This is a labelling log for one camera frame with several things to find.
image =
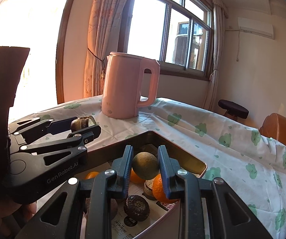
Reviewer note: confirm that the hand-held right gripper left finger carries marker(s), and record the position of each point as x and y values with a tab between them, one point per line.
124	174

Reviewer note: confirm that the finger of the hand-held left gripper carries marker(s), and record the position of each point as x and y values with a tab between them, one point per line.
83	136
60	125

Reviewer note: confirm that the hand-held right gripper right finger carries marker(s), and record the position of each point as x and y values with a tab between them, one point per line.
167	174

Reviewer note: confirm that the orange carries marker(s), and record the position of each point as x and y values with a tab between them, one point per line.
161	191
91	175
136	177

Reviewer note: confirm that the pink metal tin box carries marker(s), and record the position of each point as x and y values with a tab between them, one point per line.
182	159

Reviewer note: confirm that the small round brown fruit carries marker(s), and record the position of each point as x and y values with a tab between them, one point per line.
144	165

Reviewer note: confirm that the dark chocolate-shell pastry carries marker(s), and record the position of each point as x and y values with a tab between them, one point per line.
136	208

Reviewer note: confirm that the dark purple fruit piece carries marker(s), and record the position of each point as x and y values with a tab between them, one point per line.
114	209

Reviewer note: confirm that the person's left hand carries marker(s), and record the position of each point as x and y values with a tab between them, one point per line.
25	211

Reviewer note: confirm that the white cloth with green clouds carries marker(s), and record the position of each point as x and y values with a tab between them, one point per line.
207	139

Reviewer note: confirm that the pink electric kettle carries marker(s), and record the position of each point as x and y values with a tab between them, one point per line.
123	87

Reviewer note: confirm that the curtain tieback tassel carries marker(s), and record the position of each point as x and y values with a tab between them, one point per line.
103	76

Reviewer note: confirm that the dark round stool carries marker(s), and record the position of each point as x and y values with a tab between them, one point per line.
234	108

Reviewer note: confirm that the pink patterned curtain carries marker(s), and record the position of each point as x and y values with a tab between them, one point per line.
103	17

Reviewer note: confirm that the brown leather armchair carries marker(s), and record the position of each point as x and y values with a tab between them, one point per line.
277	129

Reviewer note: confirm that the sliding glass window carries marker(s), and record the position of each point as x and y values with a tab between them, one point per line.
145	29

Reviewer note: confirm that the pale narrow curtain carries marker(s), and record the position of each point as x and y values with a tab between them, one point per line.
216	54

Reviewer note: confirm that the white air conditioner pipe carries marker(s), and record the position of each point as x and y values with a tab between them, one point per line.
238	44

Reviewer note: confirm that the white air conditioner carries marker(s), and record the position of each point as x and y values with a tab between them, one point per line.
256	28

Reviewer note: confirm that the brown wooden door frame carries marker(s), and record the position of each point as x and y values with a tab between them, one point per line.
64	54

